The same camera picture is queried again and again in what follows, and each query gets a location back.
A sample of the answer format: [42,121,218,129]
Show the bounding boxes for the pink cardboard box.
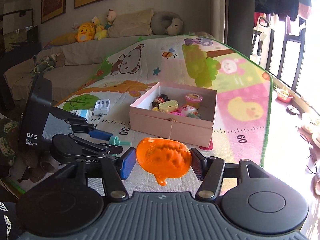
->
[129,82,217,147]

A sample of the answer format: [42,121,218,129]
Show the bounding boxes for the pink fish toy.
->
[178,105,201,119]

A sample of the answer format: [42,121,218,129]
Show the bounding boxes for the small yellow plush toy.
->
[91,16,107,41]

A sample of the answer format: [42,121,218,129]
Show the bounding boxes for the white battery charger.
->
[93,99,111,116]

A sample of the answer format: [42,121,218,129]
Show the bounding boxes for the blue white tissue pack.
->
[71,109,93,122]

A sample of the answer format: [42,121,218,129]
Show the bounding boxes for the black-haired doll figure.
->
[151,94,169,108]

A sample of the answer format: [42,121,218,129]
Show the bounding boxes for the cream yellow toy case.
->
[158,100,179,113]

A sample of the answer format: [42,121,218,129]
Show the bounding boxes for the white bear plush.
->
[166,18,183,36]

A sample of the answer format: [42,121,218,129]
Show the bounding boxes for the green crumpled cloth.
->
[31,53,66,77]

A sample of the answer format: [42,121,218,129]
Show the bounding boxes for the cartoon play mat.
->
[53,35,273,196]

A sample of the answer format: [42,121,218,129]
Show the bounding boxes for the small doll plush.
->
[105,9,117,30]

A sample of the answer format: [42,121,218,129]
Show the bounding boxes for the pink lidded cup toy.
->
[184,93,203,109]

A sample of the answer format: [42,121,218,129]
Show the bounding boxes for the beige covered sofa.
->
[4,35,222,102]

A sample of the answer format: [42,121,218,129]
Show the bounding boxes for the teal plastic toy piece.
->
[108,136,132,146]

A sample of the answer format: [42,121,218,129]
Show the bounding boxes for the red bowl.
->
[277,89,293,103]

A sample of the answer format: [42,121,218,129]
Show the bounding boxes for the yellow duck plush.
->
[75,22,95,42]

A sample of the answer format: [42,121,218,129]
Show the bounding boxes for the orange translucent toy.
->
[136,138,192,186]

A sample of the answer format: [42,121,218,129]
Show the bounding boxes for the beige pillow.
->
[107,8,154,38]

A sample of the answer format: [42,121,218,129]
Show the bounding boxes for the grey neck pillow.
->
[150,11,181,35]

